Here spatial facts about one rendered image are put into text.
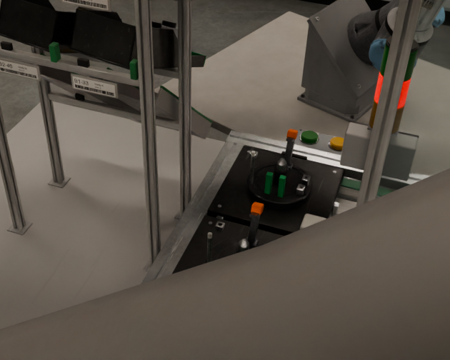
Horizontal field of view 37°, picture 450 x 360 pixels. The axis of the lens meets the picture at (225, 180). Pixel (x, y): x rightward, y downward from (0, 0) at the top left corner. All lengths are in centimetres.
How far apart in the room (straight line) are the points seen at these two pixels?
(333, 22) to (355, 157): 75
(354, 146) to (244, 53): 104
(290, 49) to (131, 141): 69
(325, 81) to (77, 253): 83
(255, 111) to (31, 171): 63
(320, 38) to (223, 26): 244
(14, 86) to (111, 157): 205
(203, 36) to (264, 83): 213
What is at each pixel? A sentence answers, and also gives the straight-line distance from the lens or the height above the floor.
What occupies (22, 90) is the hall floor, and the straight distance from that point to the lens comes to 367.
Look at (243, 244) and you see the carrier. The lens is 120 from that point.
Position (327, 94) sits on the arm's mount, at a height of 91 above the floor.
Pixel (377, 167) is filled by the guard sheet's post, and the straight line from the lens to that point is 115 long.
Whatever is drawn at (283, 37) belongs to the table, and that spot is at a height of 86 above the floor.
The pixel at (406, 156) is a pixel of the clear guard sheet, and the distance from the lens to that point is 114.
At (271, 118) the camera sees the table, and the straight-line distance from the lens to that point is 185.
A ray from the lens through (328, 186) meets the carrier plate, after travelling 147.
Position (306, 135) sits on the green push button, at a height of 97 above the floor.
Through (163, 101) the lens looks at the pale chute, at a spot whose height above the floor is 118.
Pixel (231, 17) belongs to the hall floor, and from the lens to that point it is 434.
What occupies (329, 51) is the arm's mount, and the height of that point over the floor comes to 104.
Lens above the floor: 190
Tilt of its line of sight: 40 degrees down
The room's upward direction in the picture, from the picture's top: 2 degrees clockwise
